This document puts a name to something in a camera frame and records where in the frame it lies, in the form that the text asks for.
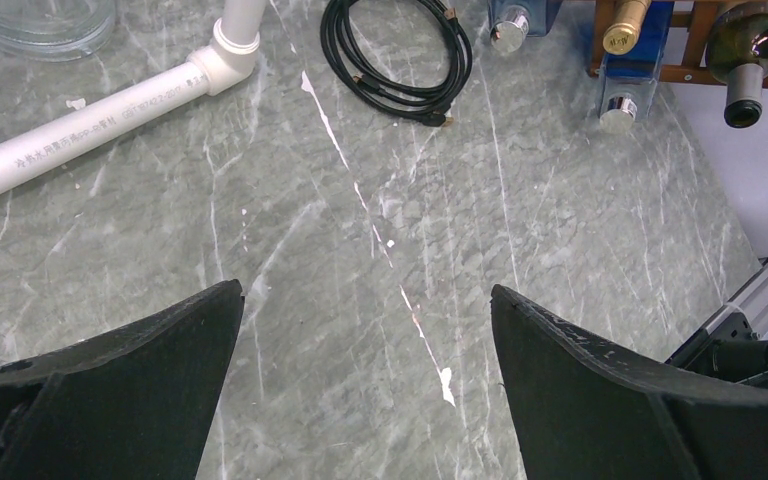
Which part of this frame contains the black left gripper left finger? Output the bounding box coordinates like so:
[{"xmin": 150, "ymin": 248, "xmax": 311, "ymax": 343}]
[{"xmin": 0, "ymin": 280, "xmax": 245, "ymax": 479}]

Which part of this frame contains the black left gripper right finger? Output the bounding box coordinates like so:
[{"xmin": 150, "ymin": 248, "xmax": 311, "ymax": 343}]
[{"xmin": 491, "ymin": 285, "xmax": 768, "ymax": 479}]

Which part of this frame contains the clear bottle green label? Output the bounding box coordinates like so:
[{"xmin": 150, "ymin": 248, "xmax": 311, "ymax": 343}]
[{"xmin": 0, "ymin": 0, "xmax": 117, "ymax": 62}]

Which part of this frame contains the green wine bottle silver foil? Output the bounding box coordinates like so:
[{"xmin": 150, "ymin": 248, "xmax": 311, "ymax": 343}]
[{"xmin": 705, "ymin": 1, "xmax": 768, "ymax": 129}]

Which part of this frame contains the front blue Blue Dash bottle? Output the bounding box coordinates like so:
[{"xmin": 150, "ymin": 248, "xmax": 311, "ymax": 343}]
[{"xmin": 599, "ymin": 1, "xmax": 674, "ymax": 134}]

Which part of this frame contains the brown wooden wine rack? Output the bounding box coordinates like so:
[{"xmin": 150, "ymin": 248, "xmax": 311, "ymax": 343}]
[{"xmin": 587, "ymin": 1, "xmax": 768, "ymax": 89}]

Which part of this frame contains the brown bottle gold foil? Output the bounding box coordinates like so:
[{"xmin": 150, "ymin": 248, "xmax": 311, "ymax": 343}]
[{"xmin": 602, "ymin": 0, "xmax": 652, "ymax": 55}]

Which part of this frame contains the rear blue square bottle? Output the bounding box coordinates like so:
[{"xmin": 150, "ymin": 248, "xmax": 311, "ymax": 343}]
[{"xmin": 487, "ymin": 0, "xmax": 563, "ymax": 54}]

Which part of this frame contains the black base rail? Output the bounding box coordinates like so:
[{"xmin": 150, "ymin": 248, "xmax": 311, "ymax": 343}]
[{"xmin": 667, "ymin": 258, "xmax": 768, "ymax": 389}]

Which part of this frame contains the coiled black cable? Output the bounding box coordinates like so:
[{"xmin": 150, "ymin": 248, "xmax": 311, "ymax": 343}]
[{"xmin": 320, "ymin": 0, "xmax": 474, "ymax": 128}]

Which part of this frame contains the white PVC pipe frame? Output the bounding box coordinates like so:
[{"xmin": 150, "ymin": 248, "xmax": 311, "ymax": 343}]
[{"xmin": 0, "ymin": 0, "xmax": 266, "ymax": 195}]

